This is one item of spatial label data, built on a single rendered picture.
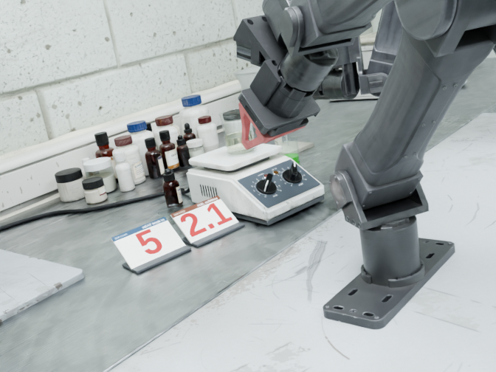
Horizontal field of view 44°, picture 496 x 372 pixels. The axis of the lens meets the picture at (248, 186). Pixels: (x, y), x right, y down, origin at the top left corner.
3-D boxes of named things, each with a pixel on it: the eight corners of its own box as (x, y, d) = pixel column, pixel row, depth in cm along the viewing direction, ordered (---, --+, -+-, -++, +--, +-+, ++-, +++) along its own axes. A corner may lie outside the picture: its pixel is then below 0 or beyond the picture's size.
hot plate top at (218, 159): (285, 150, 103) (284, 145, 102) (229, 171, 96) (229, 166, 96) (240, 145, 112) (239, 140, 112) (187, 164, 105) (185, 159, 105)
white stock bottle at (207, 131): (222, 152, 143) (215, 116, 141) (201, 156, 143) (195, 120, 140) (219, 148, 148) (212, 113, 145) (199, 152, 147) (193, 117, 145)
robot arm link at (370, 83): (316, 37, 112) (384, 26, 108) (322, 32, 120) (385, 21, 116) (325, 100, 115) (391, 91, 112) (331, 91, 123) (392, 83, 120)
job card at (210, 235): (245, 226, 94) (240, 201, 93) (197, 247, 89) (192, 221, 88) (221, 219, 99) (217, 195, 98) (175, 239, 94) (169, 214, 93)
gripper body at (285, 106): (235, 99, 82) (256, 62, 76) (290, 83, 88) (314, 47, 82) (260, 137, 80) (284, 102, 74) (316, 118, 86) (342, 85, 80)
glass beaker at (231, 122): (230, 152, 106) (222, 106, 104) (261, 149, 105) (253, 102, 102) (221, 162, 100) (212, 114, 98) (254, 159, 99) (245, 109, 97)
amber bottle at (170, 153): (160, 172, 135) (152, 133, 133) (170, 167, 138) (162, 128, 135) (173, 173, 133) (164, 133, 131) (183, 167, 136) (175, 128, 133)
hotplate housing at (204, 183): (328, 200, 99) (321, 153, 97) (268, 229, 92) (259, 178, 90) (241, 184, 116) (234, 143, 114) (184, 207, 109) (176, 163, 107)
